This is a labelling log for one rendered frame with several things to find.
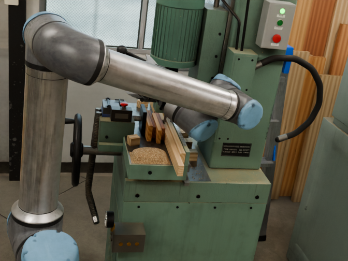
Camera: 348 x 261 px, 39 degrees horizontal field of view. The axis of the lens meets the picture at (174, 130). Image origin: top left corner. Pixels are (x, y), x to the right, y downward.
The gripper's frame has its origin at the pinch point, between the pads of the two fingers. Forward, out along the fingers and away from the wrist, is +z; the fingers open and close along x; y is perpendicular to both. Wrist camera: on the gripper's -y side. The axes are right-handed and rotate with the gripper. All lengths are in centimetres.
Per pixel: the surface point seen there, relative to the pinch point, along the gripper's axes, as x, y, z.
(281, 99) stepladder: -7, -122, -8
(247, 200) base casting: 23, -41, -48
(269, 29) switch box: -36.4, -21.3, -24.5
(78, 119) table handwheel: 28.6, 0.1, 12.7
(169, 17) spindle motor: -22.0, -4.9, 3.0
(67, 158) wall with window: 106, -104, 88
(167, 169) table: 22.3, -7.3, -26.9
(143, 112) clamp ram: 15.3, -16.4, -0.5
